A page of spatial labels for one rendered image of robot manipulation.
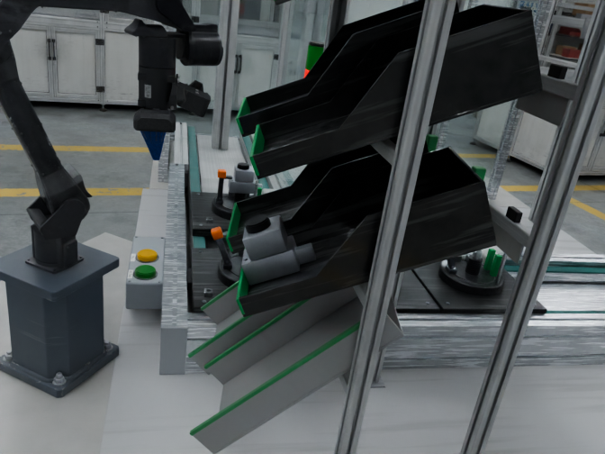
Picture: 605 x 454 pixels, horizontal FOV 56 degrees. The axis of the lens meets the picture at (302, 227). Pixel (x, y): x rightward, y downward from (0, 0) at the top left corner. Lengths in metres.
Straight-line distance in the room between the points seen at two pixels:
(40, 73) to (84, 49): 0.49
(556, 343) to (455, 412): 0.31
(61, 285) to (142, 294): 0.25
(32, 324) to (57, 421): 0.15
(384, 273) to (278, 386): 0.20
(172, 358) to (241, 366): 0.25
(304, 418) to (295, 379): 0.34
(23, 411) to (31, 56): 5.49
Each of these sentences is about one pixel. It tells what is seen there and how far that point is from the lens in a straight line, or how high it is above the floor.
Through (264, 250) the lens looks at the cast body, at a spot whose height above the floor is 1.24.
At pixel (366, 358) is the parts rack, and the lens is 0.63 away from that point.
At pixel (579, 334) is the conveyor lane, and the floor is 0.93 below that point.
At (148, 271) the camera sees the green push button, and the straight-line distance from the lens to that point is 1.15.
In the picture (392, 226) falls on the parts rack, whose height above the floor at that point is 1.33.
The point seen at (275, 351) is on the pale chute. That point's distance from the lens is 0.80.
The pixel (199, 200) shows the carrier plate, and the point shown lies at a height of 0.97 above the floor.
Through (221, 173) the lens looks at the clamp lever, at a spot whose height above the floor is 1.07.
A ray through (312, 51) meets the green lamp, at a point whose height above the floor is 1.40.
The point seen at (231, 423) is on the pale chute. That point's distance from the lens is 0.72.
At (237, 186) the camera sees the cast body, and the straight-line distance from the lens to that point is 1.41.
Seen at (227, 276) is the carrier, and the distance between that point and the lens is 1.10.
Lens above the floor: 1.53
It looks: 23 degrees down
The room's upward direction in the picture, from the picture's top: 8 degrees clockwise
